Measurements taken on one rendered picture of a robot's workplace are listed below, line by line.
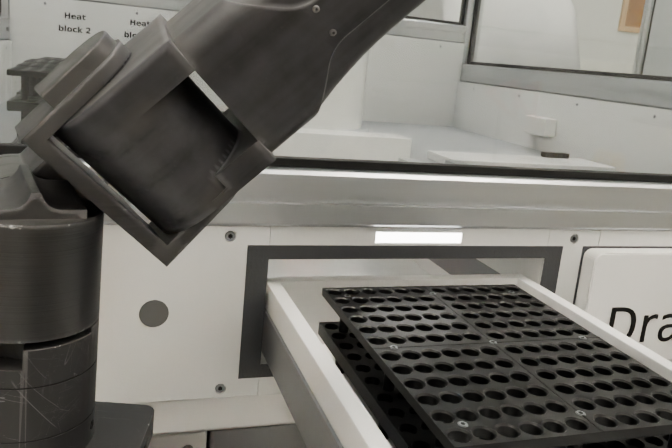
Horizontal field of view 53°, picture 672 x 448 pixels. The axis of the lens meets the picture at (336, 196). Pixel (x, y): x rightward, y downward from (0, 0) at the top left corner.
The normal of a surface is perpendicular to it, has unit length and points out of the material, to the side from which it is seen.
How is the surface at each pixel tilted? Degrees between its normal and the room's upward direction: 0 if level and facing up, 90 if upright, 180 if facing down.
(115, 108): 101
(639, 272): 90
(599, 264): 90
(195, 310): 90
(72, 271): 91
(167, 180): 106
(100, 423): 1
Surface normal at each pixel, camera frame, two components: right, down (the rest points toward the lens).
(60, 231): 0.73, 0.22
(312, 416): -0.95, -0.03
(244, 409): 0.31, 0.22
